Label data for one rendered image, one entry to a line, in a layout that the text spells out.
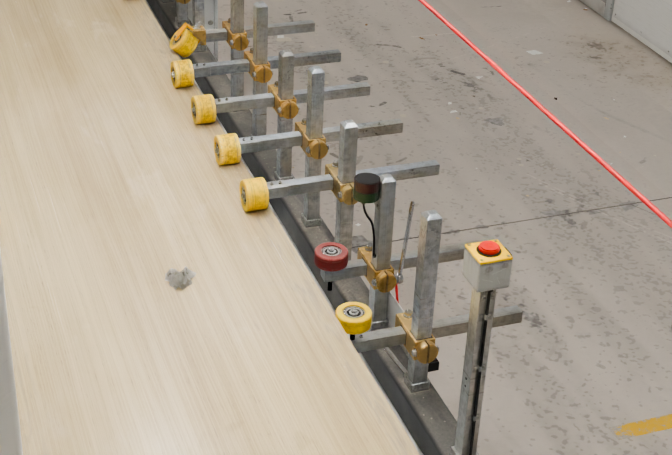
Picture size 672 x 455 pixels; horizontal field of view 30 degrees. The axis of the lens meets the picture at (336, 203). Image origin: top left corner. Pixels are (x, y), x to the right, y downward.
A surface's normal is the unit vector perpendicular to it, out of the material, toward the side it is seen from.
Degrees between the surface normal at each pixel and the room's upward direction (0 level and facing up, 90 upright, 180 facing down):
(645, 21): 90
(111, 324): 0
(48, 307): 0
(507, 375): 0
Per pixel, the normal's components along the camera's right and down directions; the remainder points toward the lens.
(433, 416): 0.04, -0.87
